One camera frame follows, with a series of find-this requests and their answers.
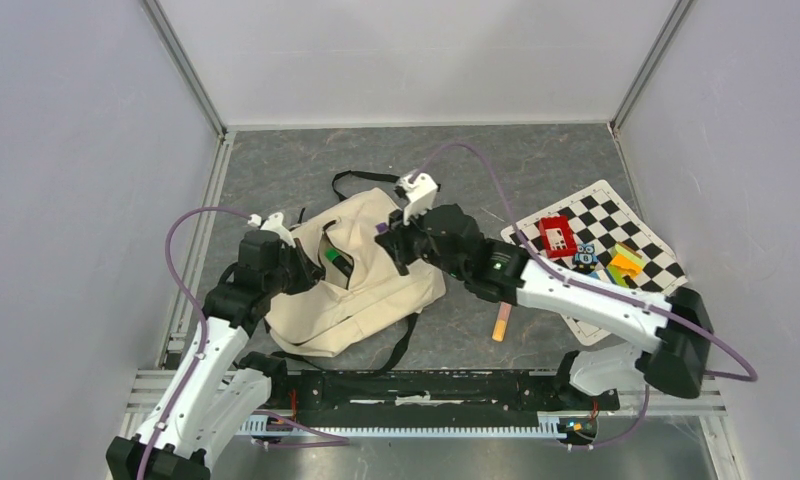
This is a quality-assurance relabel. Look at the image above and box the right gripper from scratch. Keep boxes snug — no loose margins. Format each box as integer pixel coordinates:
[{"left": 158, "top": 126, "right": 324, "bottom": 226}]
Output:
[{"left": 376, "top": 198, "right": 467, "bottom": 281}]

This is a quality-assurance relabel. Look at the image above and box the green highlighter pen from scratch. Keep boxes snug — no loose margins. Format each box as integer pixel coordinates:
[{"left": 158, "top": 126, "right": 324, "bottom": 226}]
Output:
[{"left": 325, "top": 247, "right": 353, "bottom": 278}]

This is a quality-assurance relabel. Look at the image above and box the beige canvas backpack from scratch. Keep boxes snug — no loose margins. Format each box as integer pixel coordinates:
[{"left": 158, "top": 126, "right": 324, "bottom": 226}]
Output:
[{"left": 258, "top": 188, "right": 446, "bottom": 375}]

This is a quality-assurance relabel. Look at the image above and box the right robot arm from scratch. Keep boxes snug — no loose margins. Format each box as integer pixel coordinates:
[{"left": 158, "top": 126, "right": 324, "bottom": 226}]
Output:
[{"left": 375, "top": 204, "right": 712, "bottom": 408}]

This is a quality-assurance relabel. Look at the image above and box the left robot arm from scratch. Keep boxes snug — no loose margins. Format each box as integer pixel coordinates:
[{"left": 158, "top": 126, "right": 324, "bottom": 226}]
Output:
[{"left": 106, "top": 230, "right": 325, "bottom": 479}]

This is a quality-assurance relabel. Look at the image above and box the orange highlighter pen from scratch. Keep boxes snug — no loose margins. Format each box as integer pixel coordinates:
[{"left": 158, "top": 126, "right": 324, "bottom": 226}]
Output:
[{"left": 491, "top": 319, "right": 508, "bottom": 342}]

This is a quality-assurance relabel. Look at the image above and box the red toy block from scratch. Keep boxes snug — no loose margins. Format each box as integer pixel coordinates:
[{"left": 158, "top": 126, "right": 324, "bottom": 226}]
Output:
[{"left": 538, "top": 215, "right": 577, "bottom": 259}]

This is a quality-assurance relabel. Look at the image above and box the blue owl figure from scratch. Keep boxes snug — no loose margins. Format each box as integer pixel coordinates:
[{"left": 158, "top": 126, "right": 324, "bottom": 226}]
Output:
[{"left": 572, "top": 243, "right": 599, "bottom": 272}]

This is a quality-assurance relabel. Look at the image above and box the colourful toy block pile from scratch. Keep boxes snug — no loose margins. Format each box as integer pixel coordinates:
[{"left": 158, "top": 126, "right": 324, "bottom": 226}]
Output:
[{"left": 589, "top": 243, "right": 647, "bottom": 289}]

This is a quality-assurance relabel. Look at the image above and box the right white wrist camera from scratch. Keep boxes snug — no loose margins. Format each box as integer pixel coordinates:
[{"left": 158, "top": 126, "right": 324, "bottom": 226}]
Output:
[{"left": 395, "top": 171, "right": 439, "bottom": 225}]

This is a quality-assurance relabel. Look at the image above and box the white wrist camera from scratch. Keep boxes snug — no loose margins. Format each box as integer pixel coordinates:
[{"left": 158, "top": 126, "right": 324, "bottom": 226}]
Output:
[
  {"left": 395, "top": 171, "right": 439, "bottom": 225},
  {"left": 247, "top": 212, "right": 296, "bottom": 247}
]

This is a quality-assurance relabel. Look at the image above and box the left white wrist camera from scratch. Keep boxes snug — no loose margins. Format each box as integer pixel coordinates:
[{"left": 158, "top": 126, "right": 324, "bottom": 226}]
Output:
[{"left": 247, "top": 212, "right": 296, "bottom": 247}]

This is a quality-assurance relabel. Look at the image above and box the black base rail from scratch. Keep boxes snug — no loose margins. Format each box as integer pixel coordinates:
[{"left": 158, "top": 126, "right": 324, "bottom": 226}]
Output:
[{"left": 263, "top": 369, "right": 620, "bottom": 436}]

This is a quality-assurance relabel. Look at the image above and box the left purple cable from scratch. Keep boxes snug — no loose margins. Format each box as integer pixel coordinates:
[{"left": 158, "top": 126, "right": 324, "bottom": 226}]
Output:
[{"left": 136, "top": 206, "right": 352, "bottom": 480}]

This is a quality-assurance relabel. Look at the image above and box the purple cable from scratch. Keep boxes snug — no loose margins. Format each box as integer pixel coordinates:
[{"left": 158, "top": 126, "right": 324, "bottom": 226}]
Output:
[
  {"left": 136, "top": 206, "right": 352, "bottom": 480},
  {"left": 406, "top": 142, "right": 759, "bottom": 452}
]

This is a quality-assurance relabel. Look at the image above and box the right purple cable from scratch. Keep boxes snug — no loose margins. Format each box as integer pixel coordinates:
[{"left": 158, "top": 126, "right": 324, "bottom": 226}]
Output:
[{"left": 406, "top": 142, "right": 759, "bottom": 452}]

